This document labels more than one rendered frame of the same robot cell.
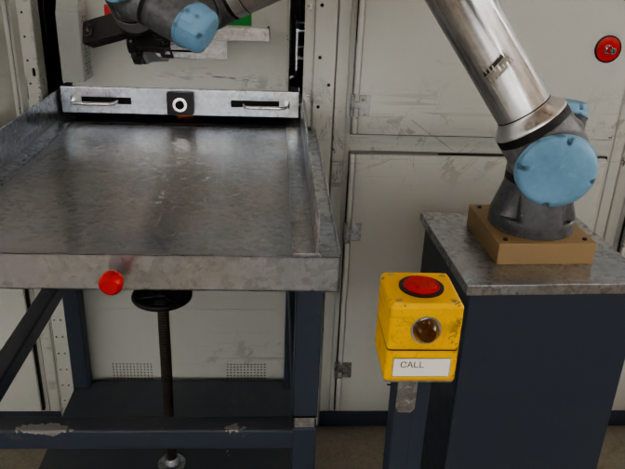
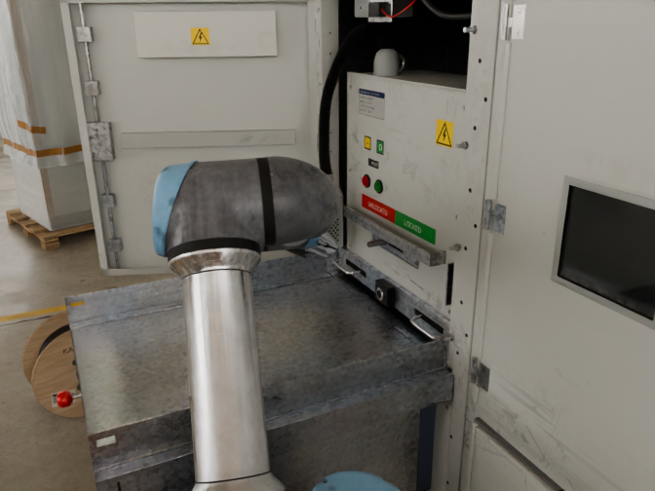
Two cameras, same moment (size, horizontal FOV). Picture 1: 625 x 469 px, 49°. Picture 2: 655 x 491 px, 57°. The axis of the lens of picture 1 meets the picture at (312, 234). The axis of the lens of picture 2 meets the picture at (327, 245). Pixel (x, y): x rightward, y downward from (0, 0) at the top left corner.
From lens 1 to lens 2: 129 cm
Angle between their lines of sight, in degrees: 63
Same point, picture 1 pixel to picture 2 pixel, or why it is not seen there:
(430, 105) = (546, 422)
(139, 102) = (369, 279)
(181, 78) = (394, 271)
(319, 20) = (462, 263)
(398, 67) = (516, 353)
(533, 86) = (202, 454)
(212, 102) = (404, 303)
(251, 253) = not seen: hidden behind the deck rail
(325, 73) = (464, 321)
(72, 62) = not seen: hidden behind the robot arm
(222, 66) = (416, 274)
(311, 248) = (102, 462)
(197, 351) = not seen: outside the picture
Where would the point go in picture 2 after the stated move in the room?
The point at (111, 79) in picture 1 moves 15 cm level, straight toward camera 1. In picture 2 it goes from (362, 252) to (317, 267)
